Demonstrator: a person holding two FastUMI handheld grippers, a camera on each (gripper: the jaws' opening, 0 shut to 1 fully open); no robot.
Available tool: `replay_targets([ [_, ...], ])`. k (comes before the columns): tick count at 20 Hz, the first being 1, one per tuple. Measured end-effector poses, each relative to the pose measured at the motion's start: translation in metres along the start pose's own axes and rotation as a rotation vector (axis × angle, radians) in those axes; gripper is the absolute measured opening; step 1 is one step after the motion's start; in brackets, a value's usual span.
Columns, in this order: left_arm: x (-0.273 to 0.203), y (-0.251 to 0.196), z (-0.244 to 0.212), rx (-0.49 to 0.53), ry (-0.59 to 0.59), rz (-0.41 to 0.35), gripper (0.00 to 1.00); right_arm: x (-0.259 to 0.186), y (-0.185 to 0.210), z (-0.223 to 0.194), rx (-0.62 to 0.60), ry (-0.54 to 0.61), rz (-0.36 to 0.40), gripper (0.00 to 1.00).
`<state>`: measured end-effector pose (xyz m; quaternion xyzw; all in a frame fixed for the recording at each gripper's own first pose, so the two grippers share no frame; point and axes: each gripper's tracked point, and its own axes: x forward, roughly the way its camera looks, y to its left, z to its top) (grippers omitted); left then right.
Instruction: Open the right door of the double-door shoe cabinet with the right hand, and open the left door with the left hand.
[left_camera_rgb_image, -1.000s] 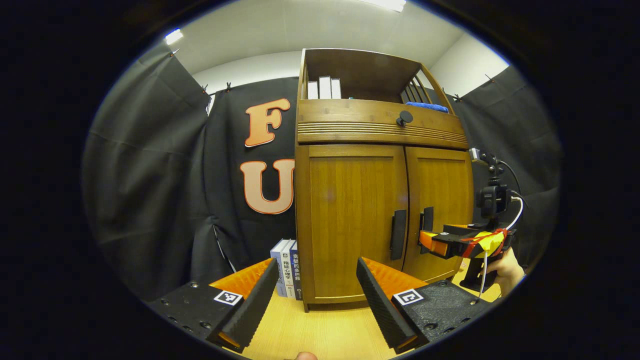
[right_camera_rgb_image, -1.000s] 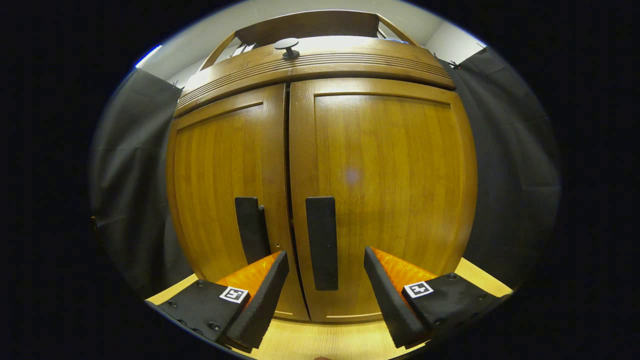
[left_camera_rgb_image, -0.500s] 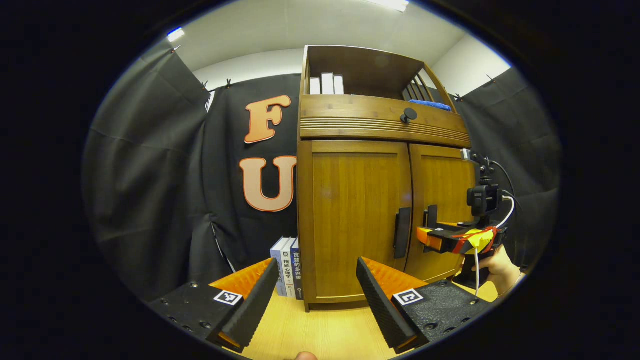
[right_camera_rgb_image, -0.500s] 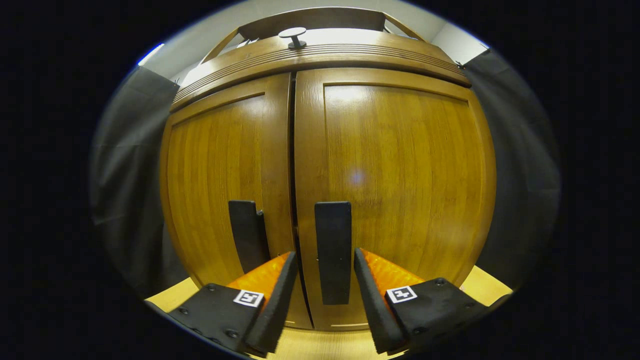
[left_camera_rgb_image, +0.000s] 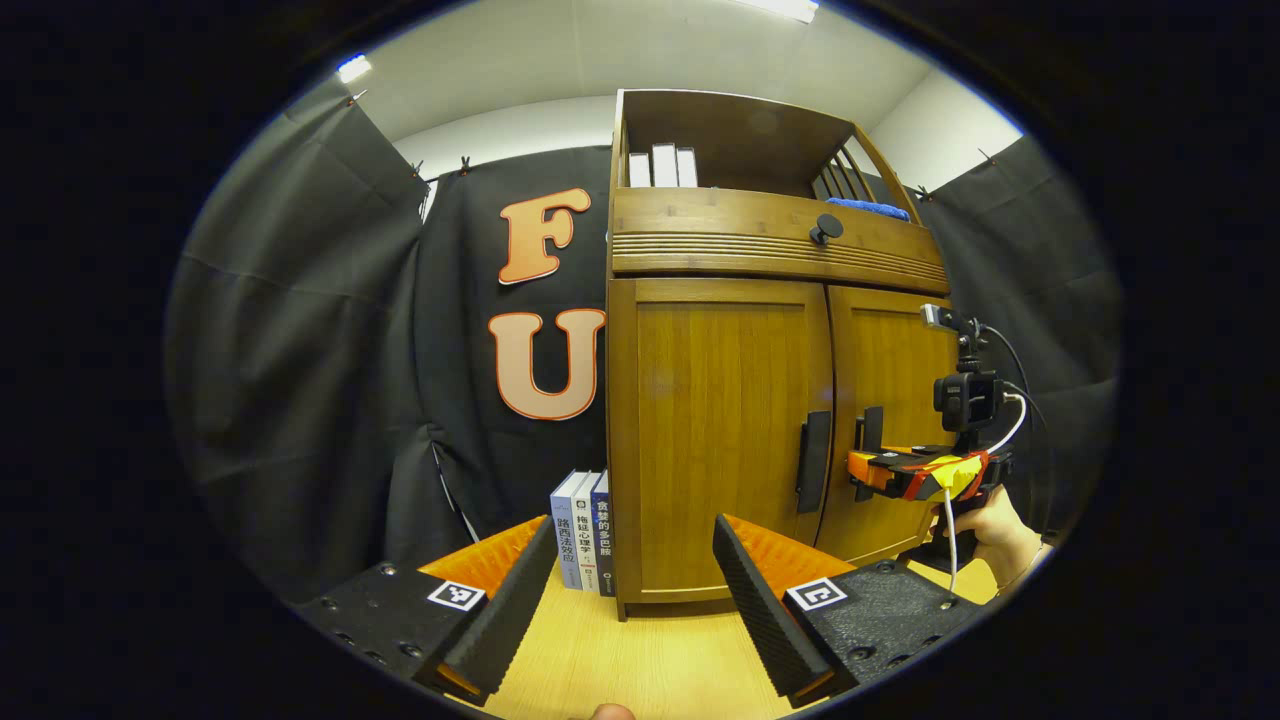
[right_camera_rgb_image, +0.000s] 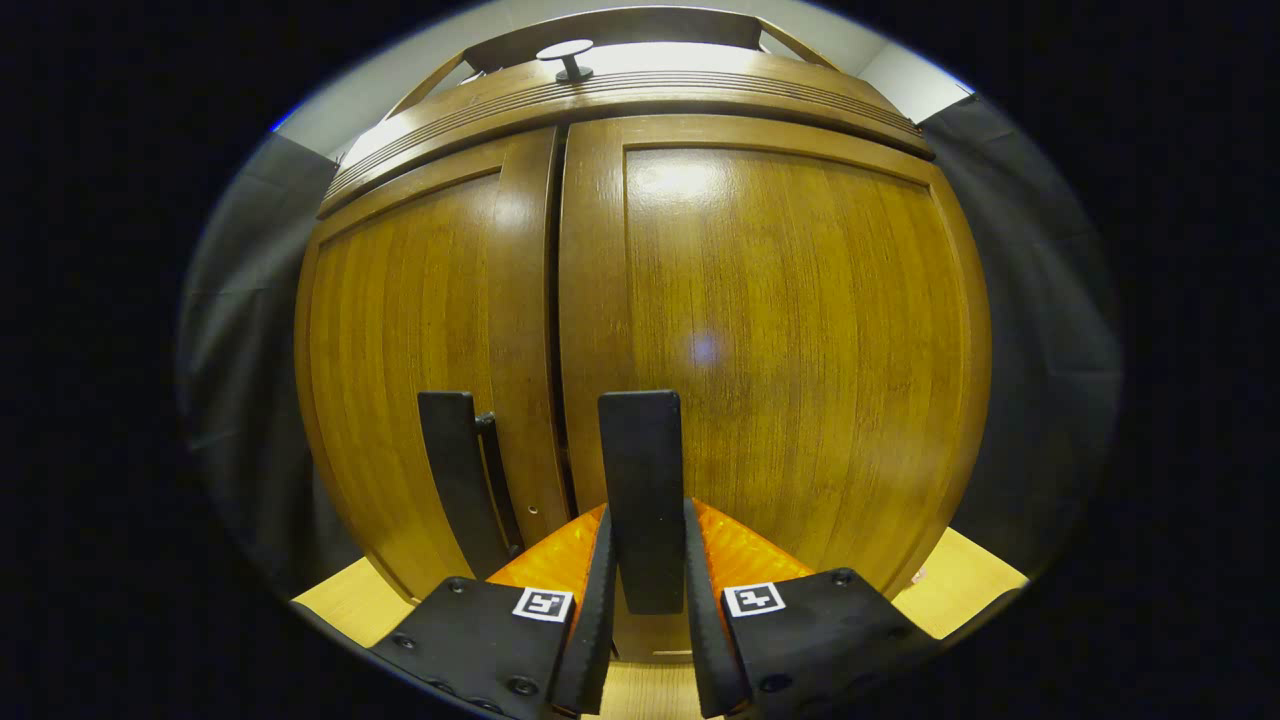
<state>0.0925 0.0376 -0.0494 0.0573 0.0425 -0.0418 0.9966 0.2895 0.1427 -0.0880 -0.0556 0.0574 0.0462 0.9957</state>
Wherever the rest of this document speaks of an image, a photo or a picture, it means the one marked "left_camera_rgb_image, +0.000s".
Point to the wooden cabinet door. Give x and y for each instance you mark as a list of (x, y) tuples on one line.
[(890, 360), (720, 430)]

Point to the dark blue spine book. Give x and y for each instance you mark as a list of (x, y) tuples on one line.
[(603, 540)]

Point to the black round drawer knob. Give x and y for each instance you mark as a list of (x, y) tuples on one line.
[(826, 228)]

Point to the large ceiling light panel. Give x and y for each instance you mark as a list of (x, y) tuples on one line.
[(780, 8)]

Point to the black backdrop cloth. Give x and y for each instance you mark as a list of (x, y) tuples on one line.
[(320, 350)]

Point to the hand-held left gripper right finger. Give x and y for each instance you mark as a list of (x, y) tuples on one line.
[(760, 610)]

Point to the wooden double-door shoe cabinet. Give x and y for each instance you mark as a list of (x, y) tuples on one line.
[(740, 140)]

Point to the light blue spine book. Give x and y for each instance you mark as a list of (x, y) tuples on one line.
[(566, 540)]

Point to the small ceiling light panel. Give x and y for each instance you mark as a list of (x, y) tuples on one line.
[(353, 68)]

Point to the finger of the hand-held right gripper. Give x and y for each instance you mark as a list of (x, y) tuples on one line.
[(875, 470)]

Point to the blue folded towel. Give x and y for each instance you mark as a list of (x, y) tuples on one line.
[(870, 209)]

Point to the white upright book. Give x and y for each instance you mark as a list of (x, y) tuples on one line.
[(665, 166), (640, 171), (687, 168)]

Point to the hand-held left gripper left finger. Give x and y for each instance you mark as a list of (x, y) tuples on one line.
[(505, 620)]

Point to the wooden cabinet drawer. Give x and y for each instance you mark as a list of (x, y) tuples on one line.
[(700, 225)]

